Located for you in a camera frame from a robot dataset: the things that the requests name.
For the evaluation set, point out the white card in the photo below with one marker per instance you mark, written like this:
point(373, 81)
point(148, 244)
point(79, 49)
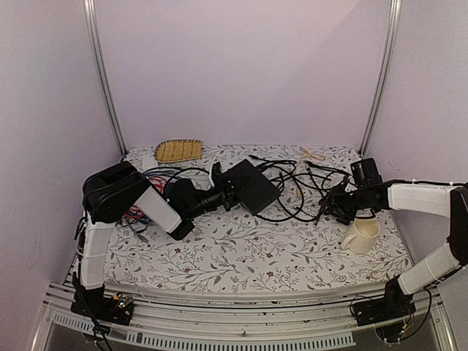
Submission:
point(149, 162)

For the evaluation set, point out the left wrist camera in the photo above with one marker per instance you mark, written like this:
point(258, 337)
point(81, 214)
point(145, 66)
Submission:
point(185, 199)

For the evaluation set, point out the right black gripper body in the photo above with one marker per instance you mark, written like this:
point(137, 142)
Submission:
point(357, 200)

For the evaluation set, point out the white floral table mat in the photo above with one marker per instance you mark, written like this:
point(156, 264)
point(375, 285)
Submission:
point(281, 250)

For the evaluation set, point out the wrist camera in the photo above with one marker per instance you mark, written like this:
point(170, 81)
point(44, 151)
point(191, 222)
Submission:
point(365, 173)
point(185, 199)

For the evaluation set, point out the black network switch box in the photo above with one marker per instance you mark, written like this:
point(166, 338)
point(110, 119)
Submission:
point(251, 188)

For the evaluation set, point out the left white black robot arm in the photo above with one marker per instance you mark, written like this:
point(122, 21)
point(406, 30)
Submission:
point(107, 196)

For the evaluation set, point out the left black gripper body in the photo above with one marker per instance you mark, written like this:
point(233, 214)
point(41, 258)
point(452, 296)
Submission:
point(208, 204)

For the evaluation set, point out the left aluminium frame post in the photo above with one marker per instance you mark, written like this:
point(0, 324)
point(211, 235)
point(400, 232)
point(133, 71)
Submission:
point(99, 60)

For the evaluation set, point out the aluminium frame post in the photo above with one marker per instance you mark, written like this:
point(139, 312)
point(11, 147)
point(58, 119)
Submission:
point(99, 60)
point(382, 78)

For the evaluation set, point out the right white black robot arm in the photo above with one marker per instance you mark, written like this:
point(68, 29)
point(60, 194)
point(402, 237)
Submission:
point(446, 200)

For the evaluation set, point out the right aluminium frame post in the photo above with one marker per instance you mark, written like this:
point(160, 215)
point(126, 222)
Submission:
point(382, 78)

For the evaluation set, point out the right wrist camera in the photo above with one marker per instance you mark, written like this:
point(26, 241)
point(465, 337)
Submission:
point(365, 173)

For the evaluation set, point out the aluminium front rail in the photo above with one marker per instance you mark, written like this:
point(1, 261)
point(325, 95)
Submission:
point(178, 320)

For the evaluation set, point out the woven bamboo tray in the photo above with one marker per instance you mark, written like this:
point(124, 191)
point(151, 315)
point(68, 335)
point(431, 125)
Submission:
point(172, 151)

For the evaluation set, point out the cream ceramic mug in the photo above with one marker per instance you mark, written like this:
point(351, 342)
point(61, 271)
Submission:
point(361, 236)

